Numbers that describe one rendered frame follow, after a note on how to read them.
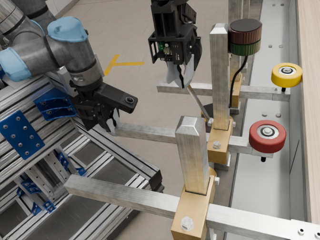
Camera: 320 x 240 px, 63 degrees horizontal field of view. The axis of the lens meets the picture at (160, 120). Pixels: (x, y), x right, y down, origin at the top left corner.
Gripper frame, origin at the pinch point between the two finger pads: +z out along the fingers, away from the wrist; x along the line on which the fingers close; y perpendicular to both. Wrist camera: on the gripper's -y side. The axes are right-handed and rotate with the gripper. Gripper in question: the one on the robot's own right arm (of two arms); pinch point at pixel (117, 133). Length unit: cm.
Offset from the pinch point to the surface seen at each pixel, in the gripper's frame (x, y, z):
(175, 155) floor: -56, 9, 83
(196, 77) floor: -143, 15, 83
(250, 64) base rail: -59, -34, 13
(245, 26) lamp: -3.0, -35.9, -31.7
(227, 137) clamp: 0.2, -33.1, -4.2
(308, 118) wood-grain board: -6, -51, -7
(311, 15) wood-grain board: -62, -54, -7
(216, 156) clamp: 5.1, -31.2, -2.0
